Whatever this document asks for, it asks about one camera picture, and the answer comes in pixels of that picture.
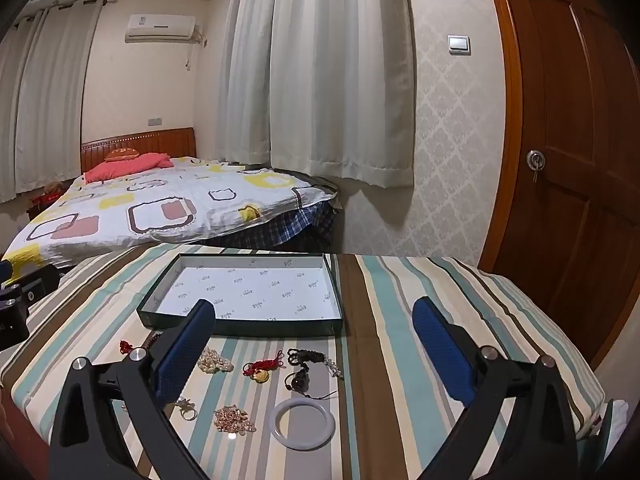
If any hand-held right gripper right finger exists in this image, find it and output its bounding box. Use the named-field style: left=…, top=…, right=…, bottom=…
left=411, top=296, right=581, bottom=480

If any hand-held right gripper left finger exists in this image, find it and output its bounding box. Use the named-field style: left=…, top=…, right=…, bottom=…
left=48, top=298, right=217, bottom=480

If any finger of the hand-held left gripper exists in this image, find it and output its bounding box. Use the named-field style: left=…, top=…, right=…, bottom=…
left=0, top=259, right=61, bottom=311

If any gold chain bracelet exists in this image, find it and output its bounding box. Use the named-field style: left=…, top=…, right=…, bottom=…
left=213, top=405, right=257, bottom=435

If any dark green shallow box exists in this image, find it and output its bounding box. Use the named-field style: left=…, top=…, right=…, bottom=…
left=136, top=253, right=345, bottom=338

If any silver crystal bracelet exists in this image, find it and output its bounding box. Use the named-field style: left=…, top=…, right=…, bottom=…
left=322, top=352, right=345, bottom=380

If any white jade bangle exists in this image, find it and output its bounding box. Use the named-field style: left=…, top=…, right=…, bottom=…
left=269, top=399, right=332, bottom=445

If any black cord dark pendant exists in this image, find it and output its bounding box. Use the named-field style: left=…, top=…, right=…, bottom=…
left=285, top=347, right=341, bottom=401

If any striped cloth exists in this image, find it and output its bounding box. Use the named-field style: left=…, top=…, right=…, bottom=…
left=0, top=245, right=621, bottom=480

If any bed with patterned quilt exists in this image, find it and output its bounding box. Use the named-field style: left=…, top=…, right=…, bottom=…
left=0, top=156, right=337, bottom=266

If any pink pillow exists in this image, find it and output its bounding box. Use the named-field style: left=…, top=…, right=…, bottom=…
left=84, top=152, right=173, bottom=183

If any blue plaid bed sheet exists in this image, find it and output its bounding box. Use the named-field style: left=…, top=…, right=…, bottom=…
left=200, top=200, right=346, bottom=253

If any white window curtain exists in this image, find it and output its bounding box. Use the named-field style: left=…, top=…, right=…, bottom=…
left=0, top=0, right=108, bottom=206

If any wooden headboard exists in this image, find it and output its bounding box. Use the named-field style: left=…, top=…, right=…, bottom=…
left=80, top=127, right=197, bottom=173

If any silver door lock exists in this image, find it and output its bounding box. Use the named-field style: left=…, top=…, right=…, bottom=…
left=526, top=149, right=546, bottom=183

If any brown wooden door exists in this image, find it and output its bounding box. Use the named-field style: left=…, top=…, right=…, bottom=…
left=480, top=0, right=640, bottom=366

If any air conditioner pipe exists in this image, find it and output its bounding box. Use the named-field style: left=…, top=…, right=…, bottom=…
left=184, top=25, right=207, bottom=71

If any white air conditioner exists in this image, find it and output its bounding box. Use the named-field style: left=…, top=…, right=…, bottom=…
left=125, top=13, right=197, bottom=43

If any wide white curtain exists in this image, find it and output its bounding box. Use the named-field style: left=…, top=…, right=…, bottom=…
left=217, top=0, right=416, bottom=188

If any white pearl necklace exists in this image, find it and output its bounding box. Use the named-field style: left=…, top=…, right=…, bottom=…
left=196, top=346, right=235, bottom=375

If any red cord gold lock pendant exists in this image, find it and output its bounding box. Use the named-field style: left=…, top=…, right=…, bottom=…
left=242, top=352, right=286, bottom=386

